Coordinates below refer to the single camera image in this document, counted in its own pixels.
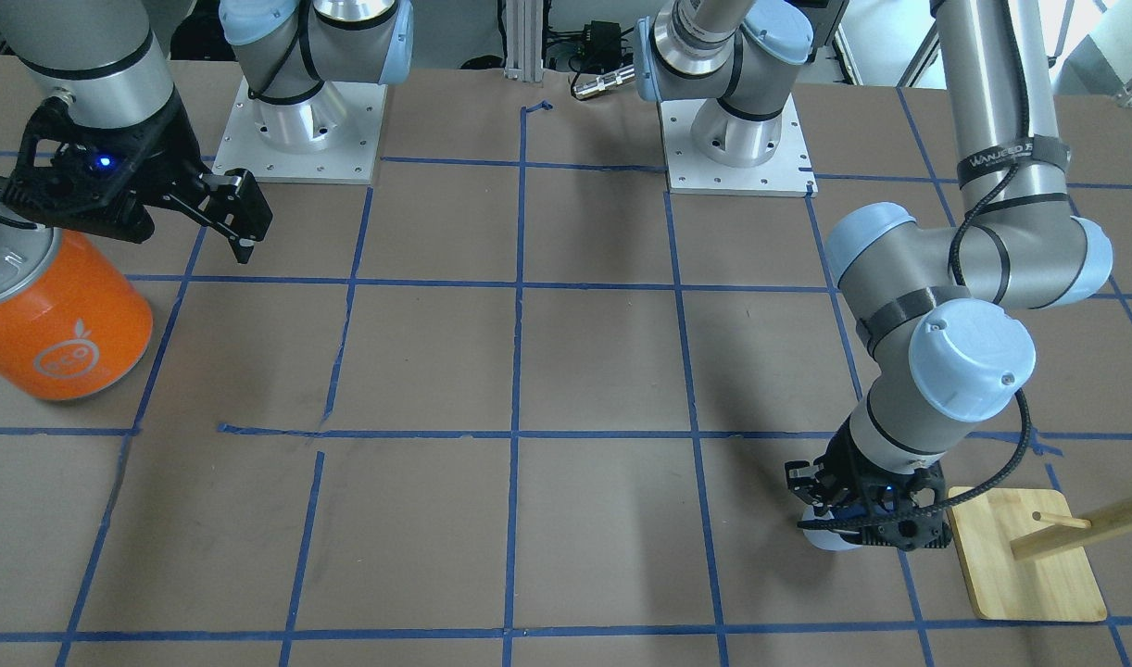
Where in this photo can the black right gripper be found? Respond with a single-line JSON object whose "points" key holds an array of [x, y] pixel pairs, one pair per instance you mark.
{"points": [[165, 154]]}

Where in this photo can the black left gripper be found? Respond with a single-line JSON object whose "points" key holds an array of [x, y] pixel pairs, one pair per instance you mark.
{"points": [[841, 460]]}

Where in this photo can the light blue cup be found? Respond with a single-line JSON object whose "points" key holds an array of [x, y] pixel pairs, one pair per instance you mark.
{"points": [[827, 539]]}

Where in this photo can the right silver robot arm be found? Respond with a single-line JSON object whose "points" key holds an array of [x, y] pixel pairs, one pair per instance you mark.
{"points": [[103, 58]]}

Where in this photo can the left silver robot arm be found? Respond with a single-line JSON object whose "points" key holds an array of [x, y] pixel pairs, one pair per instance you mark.
{"points": [[946, 419]]}

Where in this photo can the orange soda can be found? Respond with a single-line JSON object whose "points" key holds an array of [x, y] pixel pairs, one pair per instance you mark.
{"points": [[71, 324]]}

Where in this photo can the wooden mug tree stand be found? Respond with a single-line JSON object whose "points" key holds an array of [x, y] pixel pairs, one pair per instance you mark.
{"points": [[1022, 555]]}

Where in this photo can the black power adapter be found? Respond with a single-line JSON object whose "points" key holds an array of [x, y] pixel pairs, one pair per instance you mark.
{"points": [[601, 43]]}

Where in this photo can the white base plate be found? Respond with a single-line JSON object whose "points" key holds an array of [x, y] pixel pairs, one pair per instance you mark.
{"points": [[709, 152], [331, 138]]}

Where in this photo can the aluminium frame post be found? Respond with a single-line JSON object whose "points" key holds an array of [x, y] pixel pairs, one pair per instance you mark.
{"points": [[524, 23]]}

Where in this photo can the silver cable connector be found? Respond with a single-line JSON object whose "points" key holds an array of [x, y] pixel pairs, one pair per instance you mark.
{"points": [[603, 83]]}

